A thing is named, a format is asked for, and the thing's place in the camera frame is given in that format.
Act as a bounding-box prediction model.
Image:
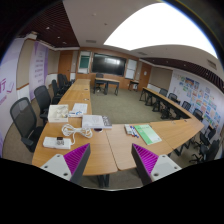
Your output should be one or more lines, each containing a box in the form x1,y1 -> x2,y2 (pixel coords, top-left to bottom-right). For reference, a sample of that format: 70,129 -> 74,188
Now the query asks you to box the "long wooden left table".
31,78 -> 119,189

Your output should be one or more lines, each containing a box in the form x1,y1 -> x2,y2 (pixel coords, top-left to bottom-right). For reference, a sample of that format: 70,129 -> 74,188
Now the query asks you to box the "white marker box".
124,124 -> 133,135

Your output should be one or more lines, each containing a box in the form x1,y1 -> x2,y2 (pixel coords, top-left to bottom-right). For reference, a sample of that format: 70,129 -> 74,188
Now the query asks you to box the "white whiteboard left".
78,51 -> 91,73

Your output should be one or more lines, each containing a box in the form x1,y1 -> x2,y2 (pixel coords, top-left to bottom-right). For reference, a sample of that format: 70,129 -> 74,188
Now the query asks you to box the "black office chair near left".
10,97 -> 43,153

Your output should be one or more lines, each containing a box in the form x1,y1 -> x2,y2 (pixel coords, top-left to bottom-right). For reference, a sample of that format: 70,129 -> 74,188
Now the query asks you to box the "curved wooden right table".
106,88 -> 204,171

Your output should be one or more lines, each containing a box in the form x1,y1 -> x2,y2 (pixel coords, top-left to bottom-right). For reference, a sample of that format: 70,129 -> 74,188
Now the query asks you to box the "black office chair right near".
189,139 -> 221,165

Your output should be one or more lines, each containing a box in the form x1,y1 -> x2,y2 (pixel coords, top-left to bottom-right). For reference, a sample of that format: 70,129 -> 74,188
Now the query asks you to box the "large black wall screen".
92,53 -> 126,76

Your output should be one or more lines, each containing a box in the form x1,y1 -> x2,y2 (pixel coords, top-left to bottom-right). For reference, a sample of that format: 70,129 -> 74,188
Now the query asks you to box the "purple wall banner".
29,42 -> 48,100

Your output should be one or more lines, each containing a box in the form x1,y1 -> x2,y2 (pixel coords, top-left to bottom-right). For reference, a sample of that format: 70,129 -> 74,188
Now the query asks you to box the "dark desk at front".
94,78 -> 120,96

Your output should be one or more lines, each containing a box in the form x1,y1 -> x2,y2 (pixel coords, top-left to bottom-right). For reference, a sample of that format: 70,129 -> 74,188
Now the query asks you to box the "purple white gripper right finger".
131,144 -> 181,185

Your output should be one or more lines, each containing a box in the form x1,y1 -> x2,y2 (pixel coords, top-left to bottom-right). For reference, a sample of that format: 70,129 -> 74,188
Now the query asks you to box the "white power strip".
43,137 -> 71,149

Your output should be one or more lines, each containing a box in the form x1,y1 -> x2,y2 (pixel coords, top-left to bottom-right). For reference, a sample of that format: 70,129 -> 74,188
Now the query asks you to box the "green booklet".
134,124 -> 162,145

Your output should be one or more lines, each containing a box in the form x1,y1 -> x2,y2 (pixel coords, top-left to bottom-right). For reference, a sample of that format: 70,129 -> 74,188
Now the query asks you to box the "white whiteboard right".
125,59 -> 137,79

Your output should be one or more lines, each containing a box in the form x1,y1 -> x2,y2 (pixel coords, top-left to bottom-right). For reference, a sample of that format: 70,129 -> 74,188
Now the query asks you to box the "white whiteboard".
125,59 -> 137,79
78,51 -> 91,73

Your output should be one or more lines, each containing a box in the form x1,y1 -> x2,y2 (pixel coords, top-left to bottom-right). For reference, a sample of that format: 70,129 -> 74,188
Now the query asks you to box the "white paper sheet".
69,103 -> 88,117

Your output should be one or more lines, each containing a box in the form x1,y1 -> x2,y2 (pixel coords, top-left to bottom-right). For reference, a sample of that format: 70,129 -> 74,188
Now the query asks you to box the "white open box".
48,104 -> 68,123

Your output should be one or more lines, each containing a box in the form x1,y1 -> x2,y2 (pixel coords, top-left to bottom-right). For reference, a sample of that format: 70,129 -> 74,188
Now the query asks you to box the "white closed book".
82,115 -> 112,129

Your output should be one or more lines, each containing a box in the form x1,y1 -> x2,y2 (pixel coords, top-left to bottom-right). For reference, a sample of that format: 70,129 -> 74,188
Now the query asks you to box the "coiled white cable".
61,123 -> 94,140

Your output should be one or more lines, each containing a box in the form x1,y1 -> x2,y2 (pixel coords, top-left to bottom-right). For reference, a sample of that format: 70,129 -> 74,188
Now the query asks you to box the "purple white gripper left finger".
41,144 -> 91,184

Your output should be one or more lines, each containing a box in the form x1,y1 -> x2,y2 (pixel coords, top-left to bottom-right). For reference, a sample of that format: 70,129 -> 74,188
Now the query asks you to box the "black office chair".
189,139 -> 221,165
34,85 -> 51,124
10,97 -> 43,153

